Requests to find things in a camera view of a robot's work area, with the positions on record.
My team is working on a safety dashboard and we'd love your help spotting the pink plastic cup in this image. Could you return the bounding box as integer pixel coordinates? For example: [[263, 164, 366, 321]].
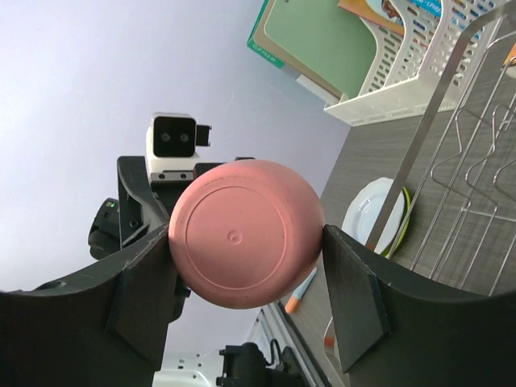
[[169, 160, 325, 309]]

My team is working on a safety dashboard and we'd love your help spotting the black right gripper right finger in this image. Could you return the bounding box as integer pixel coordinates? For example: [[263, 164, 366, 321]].
[[322, 225, 515, 386]]

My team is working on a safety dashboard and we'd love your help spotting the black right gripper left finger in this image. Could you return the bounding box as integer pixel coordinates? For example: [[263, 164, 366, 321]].
[[1, 226, 177, 386]]

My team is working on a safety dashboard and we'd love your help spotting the lime green plate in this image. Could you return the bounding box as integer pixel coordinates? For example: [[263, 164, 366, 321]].
[[381, 186, 412, 257]]

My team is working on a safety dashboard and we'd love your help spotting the light blue plate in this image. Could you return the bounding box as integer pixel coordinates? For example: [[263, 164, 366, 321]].
[[342, 177, 406, 256]]

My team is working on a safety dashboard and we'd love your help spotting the teal folder in organizer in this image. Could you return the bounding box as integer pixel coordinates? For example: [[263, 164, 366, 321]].
[[247, 1, 377, 99]]

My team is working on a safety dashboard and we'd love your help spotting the white file organizer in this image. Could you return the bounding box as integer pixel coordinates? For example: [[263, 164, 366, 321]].
[[324, 1, 505, 127]]

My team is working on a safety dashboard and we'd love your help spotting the colourful children's book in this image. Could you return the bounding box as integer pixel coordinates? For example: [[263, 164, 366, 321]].
[[338, 0, 405, 36]]

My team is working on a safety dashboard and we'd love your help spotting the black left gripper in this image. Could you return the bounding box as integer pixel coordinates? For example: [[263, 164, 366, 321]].
[[87, 155, 255, 323]]

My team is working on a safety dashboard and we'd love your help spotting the metal wire dish rack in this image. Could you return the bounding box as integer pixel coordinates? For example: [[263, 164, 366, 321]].
[[392, 14, 515, 296]]

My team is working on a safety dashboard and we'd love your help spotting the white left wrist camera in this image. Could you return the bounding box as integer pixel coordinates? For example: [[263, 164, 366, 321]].
[[145, 112, 211, 185]]

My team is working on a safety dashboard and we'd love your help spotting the orange blue highlighter marker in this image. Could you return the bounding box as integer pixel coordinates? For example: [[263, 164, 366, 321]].
[[285, 267, 318, 314]]

